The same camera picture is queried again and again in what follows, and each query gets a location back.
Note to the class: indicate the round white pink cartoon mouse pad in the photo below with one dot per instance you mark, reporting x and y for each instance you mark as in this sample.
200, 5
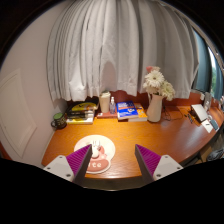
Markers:
106, 146

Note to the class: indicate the white computer mouse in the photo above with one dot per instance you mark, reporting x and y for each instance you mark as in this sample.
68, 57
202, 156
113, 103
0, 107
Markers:
96, 150

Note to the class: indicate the reddish brown book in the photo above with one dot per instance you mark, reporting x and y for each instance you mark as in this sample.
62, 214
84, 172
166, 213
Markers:
106, 115

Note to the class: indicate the blue book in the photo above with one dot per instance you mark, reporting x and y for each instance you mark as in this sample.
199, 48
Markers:
126, 109

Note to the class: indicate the clear spray bottle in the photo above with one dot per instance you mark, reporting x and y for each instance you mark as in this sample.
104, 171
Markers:
112, 107

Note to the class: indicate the black and yellow book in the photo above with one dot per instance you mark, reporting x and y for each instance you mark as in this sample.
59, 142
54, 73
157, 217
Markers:
83, 106

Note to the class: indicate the glass window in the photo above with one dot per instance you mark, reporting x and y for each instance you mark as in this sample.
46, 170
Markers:
206, 66

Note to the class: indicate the green and black mug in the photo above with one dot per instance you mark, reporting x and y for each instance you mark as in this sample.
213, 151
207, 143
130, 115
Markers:
60, 121

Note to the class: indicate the white paper sheet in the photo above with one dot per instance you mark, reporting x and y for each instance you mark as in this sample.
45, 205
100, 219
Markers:
206, 126

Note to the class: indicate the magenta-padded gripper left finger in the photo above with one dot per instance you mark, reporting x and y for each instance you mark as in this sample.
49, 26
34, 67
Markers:
60, 165

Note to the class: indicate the orange yellow book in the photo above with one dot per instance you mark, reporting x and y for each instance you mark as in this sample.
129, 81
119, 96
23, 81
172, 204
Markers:
142, 116

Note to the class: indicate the white curtain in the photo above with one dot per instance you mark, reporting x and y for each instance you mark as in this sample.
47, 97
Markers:
120, 46

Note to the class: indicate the white flat device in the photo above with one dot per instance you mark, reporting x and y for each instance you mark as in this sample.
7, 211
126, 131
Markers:
200, 112

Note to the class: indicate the cream tumbler with lid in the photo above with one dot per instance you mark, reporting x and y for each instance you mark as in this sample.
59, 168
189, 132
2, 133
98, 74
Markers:
104, 103

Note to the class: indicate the white and yellow book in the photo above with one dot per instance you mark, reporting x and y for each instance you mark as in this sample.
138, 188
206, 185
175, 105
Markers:
79, 121

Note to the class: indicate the white ceramic vase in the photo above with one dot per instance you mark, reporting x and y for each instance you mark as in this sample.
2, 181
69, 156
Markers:
154, 110

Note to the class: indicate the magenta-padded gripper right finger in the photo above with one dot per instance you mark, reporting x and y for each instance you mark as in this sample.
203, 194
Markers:
166, 165

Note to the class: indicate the dark phone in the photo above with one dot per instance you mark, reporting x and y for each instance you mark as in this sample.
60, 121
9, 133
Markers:
214, 124

